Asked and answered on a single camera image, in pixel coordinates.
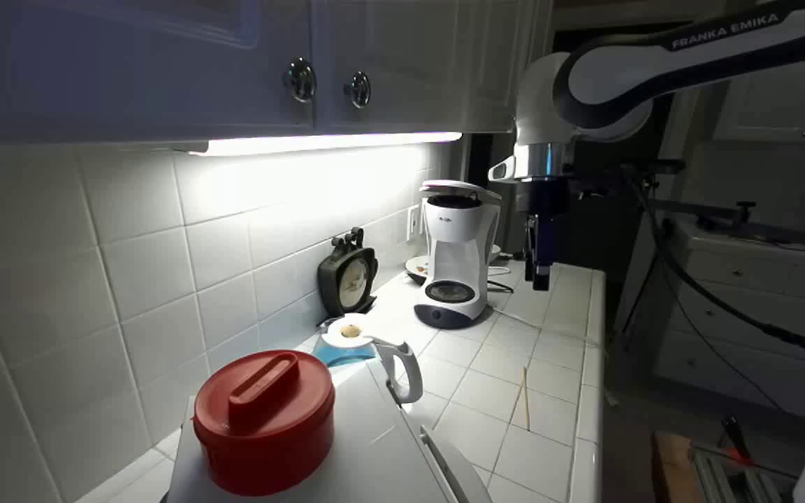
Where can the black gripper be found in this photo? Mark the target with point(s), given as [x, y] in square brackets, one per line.
[545, 202]

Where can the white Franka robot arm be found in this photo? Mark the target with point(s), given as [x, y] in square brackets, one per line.
[605, 93]

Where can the thin wooden skewer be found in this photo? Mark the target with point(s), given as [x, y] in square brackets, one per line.
[522, 397]

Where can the white coffee maker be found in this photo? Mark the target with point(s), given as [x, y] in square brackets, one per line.
[462, 221]

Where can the white plate with food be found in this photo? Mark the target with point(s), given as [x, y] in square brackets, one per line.
[416, 267]

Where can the black round kitchen scale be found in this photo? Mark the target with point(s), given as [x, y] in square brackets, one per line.
[343, 274]

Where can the under-cabinet light strip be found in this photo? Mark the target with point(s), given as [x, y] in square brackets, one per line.
[258, 146]

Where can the small white dish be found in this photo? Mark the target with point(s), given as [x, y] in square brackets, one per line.
[350, 332]

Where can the blue cloth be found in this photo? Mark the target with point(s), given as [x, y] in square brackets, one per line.
[338, 355]

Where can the right round cabinet knob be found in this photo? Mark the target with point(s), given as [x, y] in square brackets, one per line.
[359, 91]

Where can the round cabinet knob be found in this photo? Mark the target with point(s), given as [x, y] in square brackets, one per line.
[300, 79]
[359, 91]

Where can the white lower drawers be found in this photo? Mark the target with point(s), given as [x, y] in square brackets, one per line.
[705, 347]

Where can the left round cabinet knob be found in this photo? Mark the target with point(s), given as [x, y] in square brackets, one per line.
[300, 79]

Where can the red lidded container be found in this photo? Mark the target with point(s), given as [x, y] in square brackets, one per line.
[267, 421]

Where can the white upper cabinets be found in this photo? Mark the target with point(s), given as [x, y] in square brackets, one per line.
[89, 72]

